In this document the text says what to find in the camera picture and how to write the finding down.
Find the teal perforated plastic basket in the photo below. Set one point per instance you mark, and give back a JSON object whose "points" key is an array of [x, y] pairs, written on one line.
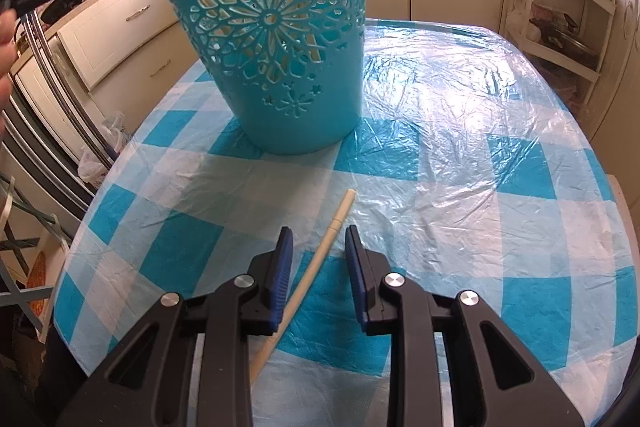
{"points": [[290, 70]]}

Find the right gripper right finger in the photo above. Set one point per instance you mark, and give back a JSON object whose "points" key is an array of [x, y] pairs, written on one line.
{"points": [[367, 269]]}

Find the person left hand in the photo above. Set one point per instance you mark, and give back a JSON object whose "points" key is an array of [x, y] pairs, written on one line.
{"points": [[8, 56]]}

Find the cream cabinets right side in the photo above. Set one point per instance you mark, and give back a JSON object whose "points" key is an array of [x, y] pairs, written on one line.
{"points": [[609, 145]]}

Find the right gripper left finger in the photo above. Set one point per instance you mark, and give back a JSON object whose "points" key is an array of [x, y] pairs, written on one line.
{"points": [[271, 273]]}

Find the blue checkered tablecloth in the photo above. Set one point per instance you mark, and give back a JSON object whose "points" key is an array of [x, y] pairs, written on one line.
{"points": [[469, 173]]}

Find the cream cabinet drawers left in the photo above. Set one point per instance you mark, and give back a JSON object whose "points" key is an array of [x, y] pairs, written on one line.
{"points": [[124, 55]]}

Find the black wok pan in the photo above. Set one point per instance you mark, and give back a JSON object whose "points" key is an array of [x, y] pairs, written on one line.
{"points": [[57, 9]]}

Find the cream chopstick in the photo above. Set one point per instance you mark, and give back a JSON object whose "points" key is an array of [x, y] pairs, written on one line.
{"points": [[305, 282]]}

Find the white shelf rack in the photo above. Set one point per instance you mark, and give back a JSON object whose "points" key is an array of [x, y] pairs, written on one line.
{"points": [[572, 35]]}

